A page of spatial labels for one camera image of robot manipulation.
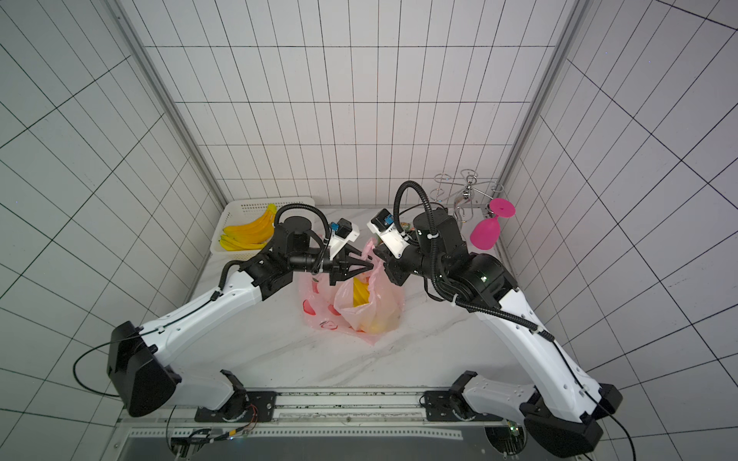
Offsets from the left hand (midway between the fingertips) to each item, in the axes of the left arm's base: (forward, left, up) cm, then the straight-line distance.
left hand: (365, 267), depth 68 cm
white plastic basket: (+39, +49, -22) cm, 67 cm away
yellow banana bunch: (-5, +1, -4) cm, 6 cm away
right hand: (+2, -3, +8) cm, 8 cm away
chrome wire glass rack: (+27, -30, +1) cm, 40 cm away
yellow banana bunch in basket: (+27, +43, -23) cm, 56 cm away
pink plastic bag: (0, +11, -23) cm, 26 cm away
